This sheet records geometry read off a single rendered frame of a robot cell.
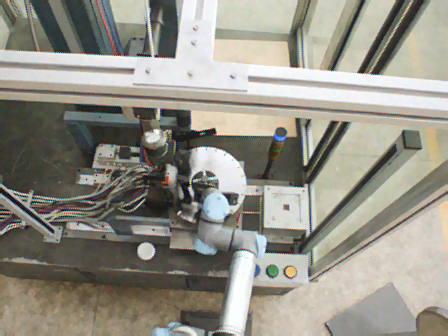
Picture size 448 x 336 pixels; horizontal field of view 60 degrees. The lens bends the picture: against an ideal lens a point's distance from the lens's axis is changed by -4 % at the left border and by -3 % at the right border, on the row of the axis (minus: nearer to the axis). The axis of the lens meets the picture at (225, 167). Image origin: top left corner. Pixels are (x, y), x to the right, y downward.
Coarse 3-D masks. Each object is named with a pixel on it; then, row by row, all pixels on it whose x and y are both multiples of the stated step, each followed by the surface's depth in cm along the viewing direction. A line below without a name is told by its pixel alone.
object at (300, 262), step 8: (264, 256) 155; (272, 256) 155; (280, 256) 155; (288, 256) 155; (296, 256) 155; (304, 256) 155; (264, 264) 153; (272, 264) 153; (280, 264) 154; (288, 264) 154; (296, 264) 154; (304, 264) 154; (264, 272) 152; (280, 272) 152; (304, 272) 153; (256, 280) 151; (264, 280) 151; (272, 280) 151; (280, 280) 151; (288, 280) 151; (296, 280) 151; (304, 280) 151
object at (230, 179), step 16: (208, 160) 165; (224, 160) 165; (176, 176) 161; (192, 176) 161; (224, 176) 162; (240, 176) 162; (176, 192) 158; (192, 192) 158; (240, 192) 159; (192, 208) 156
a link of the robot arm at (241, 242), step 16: (240, 240) 123; (256, 240) 123; (240, 256) 119; (256, 256) 122; (240, 272) 114; (240, 288) 111; (224, 304) 108; (240, 304) 108; (224, 320) 104; (240, 320) 105
